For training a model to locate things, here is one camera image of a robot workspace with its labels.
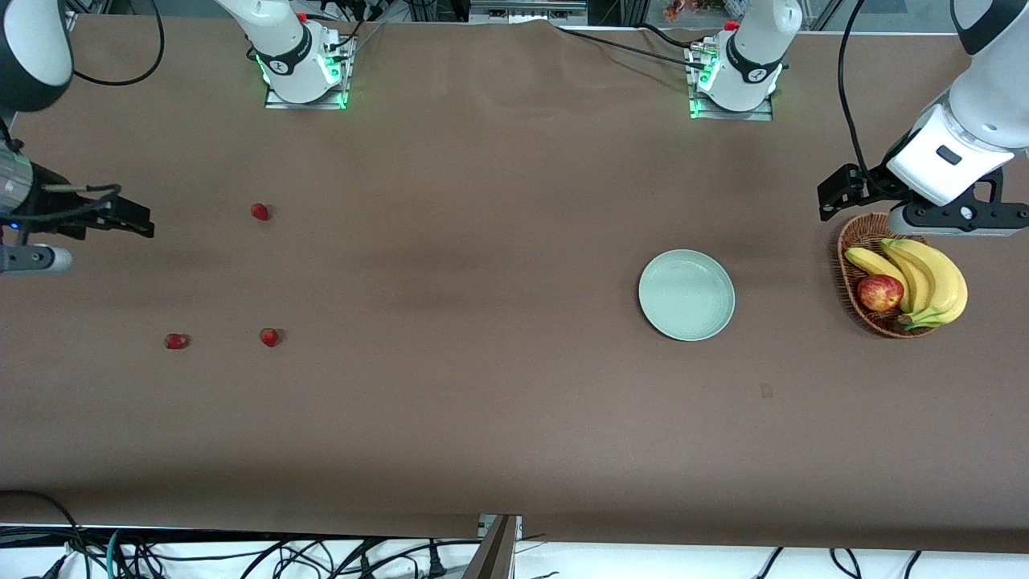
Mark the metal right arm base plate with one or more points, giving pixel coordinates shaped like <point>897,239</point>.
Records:
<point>277,103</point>

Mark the pale green round plate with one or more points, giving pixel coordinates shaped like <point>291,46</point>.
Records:
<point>686,296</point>

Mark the colourful background items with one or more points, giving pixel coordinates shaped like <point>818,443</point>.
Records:
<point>675,10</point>

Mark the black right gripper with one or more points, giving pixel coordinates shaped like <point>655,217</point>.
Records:
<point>50,207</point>

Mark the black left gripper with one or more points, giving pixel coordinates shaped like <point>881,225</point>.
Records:
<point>871,184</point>

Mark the red apple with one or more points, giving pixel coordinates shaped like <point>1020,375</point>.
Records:
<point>879,293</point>

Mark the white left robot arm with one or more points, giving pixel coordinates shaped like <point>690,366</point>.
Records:
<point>989,104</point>

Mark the brown table cover sheet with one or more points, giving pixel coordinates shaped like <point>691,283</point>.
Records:
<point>482,322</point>

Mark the brown wicker basket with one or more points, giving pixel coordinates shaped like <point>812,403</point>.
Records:
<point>864,233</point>

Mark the aluminium frame rail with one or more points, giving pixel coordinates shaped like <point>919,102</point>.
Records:
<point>522,14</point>

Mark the red strawberry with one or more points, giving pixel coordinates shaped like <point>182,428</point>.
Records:
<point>176,341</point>
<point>269,337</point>
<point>260,211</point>

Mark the grey table leg post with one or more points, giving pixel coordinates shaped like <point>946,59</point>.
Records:
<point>494,555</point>

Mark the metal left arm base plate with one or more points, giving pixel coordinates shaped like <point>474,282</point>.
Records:
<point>760,115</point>

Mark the yellow banana bunch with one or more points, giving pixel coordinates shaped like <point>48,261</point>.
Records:
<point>940,281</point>

